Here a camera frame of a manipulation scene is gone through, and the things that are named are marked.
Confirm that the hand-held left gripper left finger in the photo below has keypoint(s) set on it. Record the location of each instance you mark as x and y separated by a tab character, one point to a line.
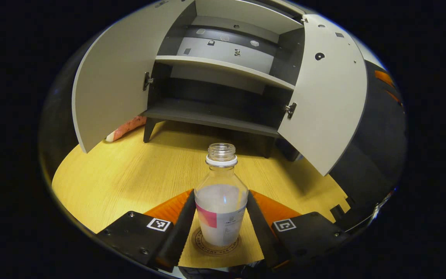
178	232

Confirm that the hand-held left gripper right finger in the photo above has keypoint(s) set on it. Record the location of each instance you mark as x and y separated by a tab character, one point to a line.
263	232

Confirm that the round wooden coaster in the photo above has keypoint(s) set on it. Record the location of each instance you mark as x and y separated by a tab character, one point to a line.
199	246

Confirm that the clear plastic bottle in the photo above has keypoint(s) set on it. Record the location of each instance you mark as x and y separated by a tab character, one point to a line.
221	201

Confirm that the white cabinet door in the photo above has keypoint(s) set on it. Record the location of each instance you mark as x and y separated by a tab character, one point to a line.
323	108
118	77

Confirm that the watermelon slice plush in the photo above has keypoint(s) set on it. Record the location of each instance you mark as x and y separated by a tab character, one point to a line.
126	128

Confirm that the black backdrop cloth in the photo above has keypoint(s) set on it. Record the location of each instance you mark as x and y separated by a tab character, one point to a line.
378	128

